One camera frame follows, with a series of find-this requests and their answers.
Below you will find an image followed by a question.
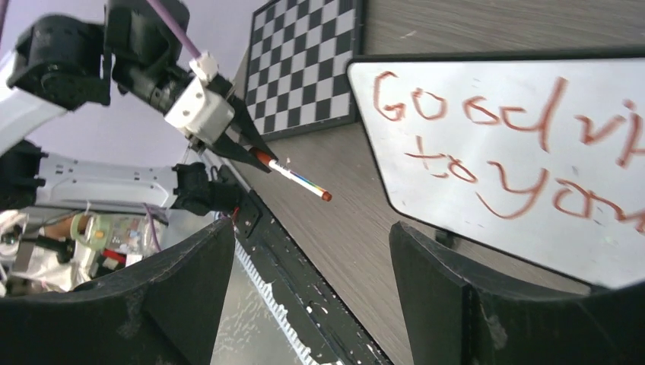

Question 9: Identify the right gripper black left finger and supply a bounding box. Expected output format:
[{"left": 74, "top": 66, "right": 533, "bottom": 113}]
[{"left": 1, "top": 219, "right": 235, "bottom": 364}]

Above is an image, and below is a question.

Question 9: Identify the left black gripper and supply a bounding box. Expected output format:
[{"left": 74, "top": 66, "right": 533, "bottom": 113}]
[{"left": 112, "top": 61, "right": 277, "bottom": 173}]

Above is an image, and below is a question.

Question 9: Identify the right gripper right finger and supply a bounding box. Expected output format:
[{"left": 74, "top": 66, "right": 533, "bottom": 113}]
[{"left": 389, "top": 222, "right": 644, "bottom": 364}]

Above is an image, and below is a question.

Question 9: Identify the red white marker pen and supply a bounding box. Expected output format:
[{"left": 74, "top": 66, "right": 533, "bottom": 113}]
[{"left": 249, "top": 148, "right": 332, "bottom": 202}]

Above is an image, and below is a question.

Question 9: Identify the white whiteboard black frame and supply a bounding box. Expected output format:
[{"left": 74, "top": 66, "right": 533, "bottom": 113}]
[{"left": 346, "top": 47, "right": 644, "bottom": 288}]

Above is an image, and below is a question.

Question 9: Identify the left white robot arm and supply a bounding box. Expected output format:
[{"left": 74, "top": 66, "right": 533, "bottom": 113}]
[{"left": 1, "top": 1, "right": 274, "bottom": 216}]

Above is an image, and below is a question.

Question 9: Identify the black white chessboard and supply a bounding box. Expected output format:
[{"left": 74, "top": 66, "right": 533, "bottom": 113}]
[{"left": 245, "top": 0, "right": 366, "bottom": 141}]

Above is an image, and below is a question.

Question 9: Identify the cluttered storage shelf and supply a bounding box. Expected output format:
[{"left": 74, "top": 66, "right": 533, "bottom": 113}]
[{"left": 1, "top": 208, "right": 168, "bottom": 297}]

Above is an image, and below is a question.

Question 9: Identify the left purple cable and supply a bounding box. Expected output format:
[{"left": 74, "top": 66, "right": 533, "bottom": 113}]
[{"left": 146, "top": 0, "right": 202, "bottom": 59}]

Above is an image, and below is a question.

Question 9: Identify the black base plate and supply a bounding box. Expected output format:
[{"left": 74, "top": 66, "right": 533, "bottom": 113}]
[{"left": 232, "top": 190, "right": 392, "bottom": 364}]

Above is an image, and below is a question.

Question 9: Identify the slotted cable duct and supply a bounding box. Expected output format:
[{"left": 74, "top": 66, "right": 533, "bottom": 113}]
[{"left": 235, "top": 240, "right": 322, "bottom": 365}]

